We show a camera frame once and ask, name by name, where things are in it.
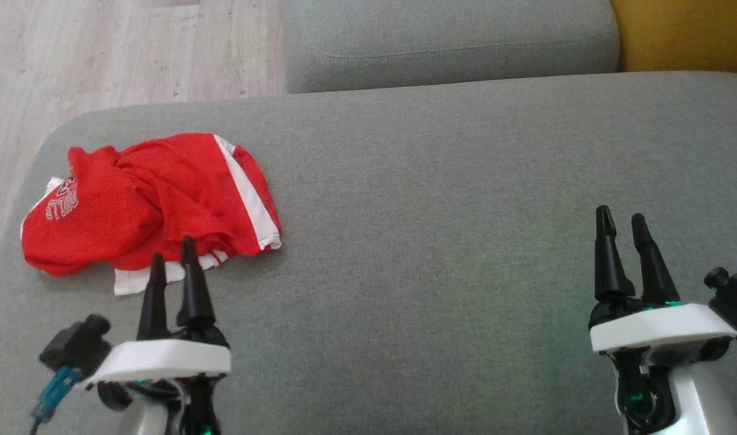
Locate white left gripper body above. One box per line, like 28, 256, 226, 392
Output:
88, 323, 231, 384

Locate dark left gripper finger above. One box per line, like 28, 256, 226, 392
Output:
137, 253, 170, 341
176, 236, 216, 332

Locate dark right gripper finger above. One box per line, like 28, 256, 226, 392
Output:
594, 205, 636, 301
631, 213, 682, 305

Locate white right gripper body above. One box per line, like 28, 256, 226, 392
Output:
589, 295, 737, 354

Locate red white basketball jersey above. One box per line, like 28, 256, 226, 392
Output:
20, 145, 230, 297

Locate grey sofa seat cushion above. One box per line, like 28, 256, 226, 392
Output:
0, 71, 737, 435

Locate yellow sofa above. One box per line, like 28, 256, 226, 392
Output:
610, 0, 737, 76

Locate grey sofa back cushion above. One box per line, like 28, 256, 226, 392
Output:
284, 0, 621, 94

